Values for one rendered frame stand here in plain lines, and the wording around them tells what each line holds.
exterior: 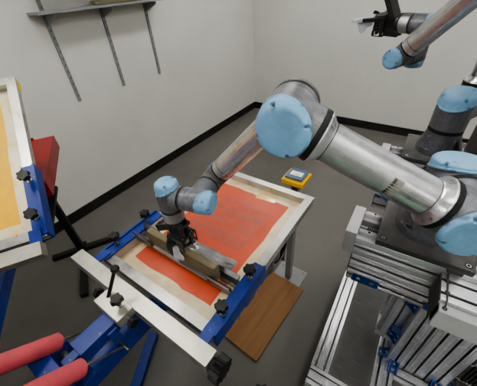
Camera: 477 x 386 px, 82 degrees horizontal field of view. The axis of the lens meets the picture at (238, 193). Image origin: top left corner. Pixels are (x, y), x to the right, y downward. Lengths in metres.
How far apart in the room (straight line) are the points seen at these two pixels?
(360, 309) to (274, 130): 1.57
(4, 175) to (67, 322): 1.33
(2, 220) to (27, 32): 1.76
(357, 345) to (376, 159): 1.39
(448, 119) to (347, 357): 1.26
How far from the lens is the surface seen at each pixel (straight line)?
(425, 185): 0.64
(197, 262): 1.02
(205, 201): 0.79
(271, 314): 2.06
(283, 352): 1.98
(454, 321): 0.90
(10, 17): 2.78
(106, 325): 1.00
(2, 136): 1.55
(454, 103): 1.23
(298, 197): 1.36
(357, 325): 1.90
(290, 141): 0.54
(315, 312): 2.12
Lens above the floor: 1.84
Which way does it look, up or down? 38 degrees down
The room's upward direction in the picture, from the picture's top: 5 degrees counter-clockwise
